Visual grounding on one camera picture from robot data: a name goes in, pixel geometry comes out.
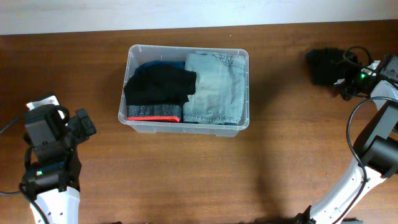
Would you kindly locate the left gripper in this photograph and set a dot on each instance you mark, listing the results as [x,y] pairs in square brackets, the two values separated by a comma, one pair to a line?
[82,123]

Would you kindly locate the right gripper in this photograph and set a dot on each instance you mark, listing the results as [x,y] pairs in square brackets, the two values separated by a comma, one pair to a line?
[351,91]

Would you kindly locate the black Nike garment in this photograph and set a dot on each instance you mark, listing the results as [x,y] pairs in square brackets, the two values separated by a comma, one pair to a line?
[327,66]

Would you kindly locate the black garment with red trim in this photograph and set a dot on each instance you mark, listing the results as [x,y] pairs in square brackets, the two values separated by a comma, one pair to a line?
[159,93]

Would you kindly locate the light blue jeans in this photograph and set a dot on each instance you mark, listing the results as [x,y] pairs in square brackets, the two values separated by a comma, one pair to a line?
[219,88]

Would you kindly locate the teal blue shirt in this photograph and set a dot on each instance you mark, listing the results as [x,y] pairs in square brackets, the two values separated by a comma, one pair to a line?
[156,63]

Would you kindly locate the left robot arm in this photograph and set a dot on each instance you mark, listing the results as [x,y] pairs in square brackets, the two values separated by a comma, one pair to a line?
[52,166]

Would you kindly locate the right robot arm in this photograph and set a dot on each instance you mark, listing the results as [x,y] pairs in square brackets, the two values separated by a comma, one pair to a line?
[374,151]

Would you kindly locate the clear plastic storage bin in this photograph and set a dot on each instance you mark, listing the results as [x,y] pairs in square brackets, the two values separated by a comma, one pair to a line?
[140,53]

